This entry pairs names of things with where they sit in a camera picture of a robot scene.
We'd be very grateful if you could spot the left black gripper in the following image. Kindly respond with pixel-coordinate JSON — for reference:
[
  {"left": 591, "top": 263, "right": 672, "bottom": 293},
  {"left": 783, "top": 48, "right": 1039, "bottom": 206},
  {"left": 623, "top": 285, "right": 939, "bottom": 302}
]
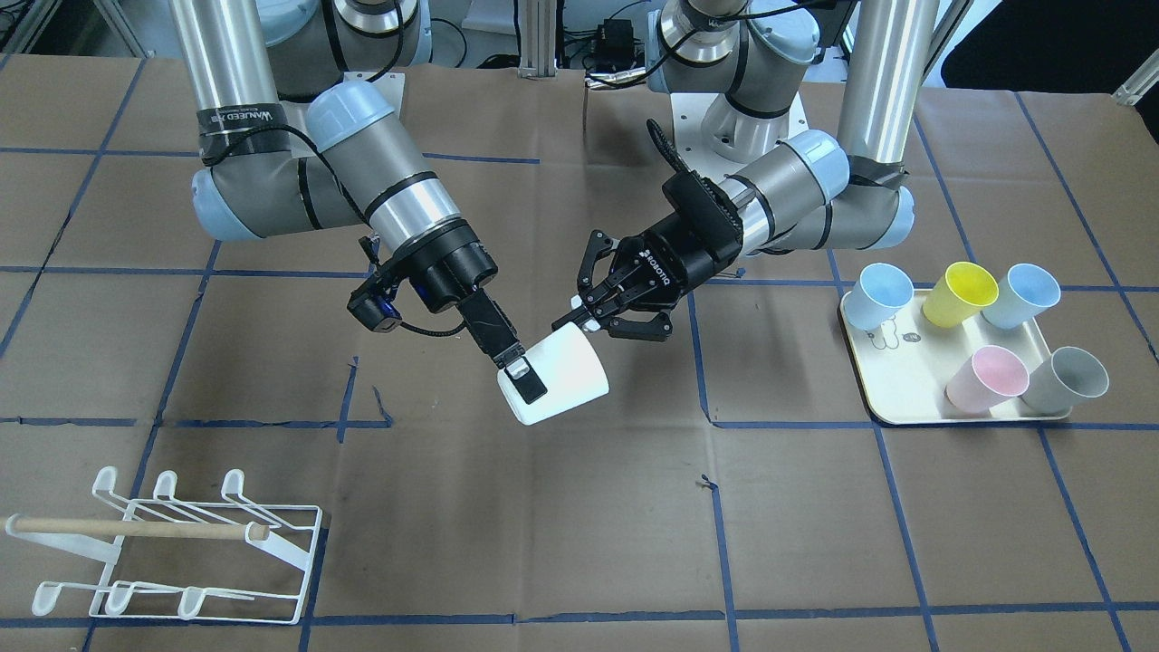
[{"left": 551, "top": 173, "right": 742, "bottom": 342}]

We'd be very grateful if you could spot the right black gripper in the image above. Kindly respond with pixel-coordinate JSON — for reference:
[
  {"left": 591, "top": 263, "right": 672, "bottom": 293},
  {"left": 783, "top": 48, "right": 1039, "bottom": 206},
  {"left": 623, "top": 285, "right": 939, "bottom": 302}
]
[{"left": 385, "top": 222, "right": 547, "bottom": 405}]

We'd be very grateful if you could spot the white cup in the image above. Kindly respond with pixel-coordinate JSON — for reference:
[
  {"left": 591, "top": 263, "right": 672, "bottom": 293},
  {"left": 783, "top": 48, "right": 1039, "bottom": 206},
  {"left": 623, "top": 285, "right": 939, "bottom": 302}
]
[{"left": 496, "top": 323, "right": 608, "bottom": 426}]

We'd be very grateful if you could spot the light blue cup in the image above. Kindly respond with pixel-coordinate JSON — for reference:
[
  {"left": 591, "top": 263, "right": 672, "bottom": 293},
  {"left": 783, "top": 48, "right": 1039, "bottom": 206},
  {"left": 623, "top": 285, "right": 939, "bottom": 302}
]
[
  {"left": 845, "top": 263, "right": 914, "bottom": 331},
  {"left": 982, "top": 263, "right": 1060, "bottom": 330}
]

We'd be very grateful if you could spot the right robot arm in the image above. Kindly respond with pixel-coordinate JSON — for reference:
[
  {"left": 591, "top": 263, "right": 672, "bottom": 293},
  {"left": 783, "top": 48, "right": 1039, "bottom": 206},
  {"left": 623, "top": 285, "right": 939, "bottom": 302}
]
[{"left": 170, "top": 1, "right": 547, "bottom": 403}]

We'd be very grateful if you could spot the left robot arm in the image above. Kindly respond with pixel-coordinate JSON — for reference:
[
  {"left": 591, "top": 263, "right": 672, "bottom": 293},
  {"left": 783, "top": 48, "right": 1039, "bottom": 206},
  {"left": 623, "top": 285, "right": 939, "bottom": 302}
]
[{"left": 553, "top": 1, "right": 938, "bottom": 340}]

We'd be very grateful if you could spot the yellow cup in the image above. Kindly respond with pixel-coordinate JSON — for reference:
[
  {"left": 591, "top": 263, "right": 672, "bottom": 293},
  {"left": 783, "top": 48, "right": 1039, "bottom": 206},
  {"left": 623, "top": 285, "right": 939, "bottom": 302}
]
[{"left": 923, "top": 261, "right": 1001, "bottom": 329}]

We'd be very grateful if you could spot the pink cup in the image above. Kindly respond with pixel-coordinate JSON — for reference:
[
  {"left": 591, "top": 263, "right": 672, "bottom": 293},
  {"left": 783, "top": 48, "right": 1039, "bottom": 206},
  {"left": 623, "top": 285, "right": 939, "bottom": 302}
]
[{"left": 945, "top": 345, "right": 1030, "bottom": 413}]

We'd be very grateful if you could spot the light blue cup on tray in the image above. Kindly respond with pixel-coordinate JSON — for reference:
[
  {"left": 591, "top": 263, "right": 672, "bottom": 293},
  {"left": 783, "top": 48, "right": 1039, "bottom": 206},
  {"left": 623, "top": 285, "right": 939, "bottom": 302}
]
[{"left": 982, "top": 263, "right": 1060, "bottom": 330}]

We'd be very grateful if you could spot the grey cup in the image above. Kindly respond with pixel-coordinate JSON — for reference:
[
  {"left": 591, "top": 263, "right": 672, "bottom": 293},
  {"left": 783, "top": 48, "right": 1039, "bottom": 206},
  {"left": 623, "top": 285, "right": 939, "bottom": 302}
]
[{"left": 1021, "top": 346, "right": 1110, "bottom": 413}]

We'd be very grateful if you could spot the cream plastic tray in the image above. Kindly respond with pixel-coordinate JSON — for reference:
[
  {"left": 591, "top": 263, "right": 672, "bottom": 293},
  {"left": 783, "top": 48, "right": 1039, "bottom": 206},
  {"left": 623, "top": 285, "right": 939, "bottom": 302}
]
[{"left": 838, "top": 290, "right": 1071, "bottom": 427}]

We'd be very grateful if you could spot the aluminium frame post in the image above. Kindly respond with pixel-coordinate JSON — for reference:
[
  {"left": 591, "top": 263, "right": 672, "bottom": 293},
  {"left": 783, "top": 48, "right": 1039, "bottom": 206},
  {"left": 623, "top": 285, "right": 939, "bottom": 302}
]
[{"left": 513, "top": 1, "right": 563, "bottom": 79}]

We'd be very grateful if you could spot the white wire cup rack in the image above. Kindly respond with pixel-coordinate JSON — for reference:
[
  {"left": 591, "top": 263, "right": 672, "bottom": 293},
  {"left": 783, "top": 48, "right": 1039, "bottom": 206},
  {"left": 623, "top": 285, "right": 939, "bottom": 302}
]
[{"left": 5, "top": 466, "right": 323, "bottom": 627}]

